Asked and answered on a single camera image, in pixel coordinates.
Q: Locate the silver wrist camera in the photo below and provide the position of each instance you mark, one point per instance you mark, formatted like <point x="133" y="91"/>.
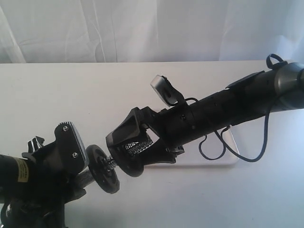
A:
<point x="70" y="147"/>
<point x="167" y="93"/>

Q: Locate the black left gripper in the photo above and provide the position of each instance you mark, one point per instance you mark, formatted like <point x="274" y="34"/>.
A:
<point x="51" y="184"/>

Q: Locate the white backdrop curtain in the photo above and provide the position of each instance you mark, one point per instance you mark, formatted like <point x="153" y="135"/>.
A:
<point x="67" y="31"/>

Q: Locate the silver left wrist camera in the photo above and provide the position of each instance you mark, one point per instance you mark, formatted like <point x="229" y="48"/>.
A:
<point x="70" y="147"/>

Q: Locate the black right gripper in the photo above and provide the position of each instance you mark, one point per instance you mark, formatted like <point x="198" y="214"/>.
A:
<point x="175" y="127"/>

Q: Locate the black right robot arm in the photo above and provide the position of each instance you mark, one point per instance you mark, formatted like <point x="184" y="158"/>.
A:
<point x="254" y="96"/>

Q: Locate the white plastic tray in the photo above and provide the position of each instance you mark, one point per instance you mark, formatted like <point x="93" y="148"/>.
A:
<point x="201" y="153"/>

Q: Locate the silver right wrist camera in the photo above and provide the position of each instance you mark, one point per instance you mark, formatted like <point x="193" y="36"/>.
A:
<point x="167" y="93"/>

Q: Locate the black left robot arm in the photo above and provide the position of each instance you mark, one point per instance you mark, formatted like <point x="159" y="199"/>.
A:
<point x="19" y="210"/>

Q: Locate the black weight plate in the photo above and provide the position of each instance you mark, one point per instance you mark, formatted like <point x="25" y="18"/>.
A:
<point x="102" y="169"/>
<point x="132" y="169"/>

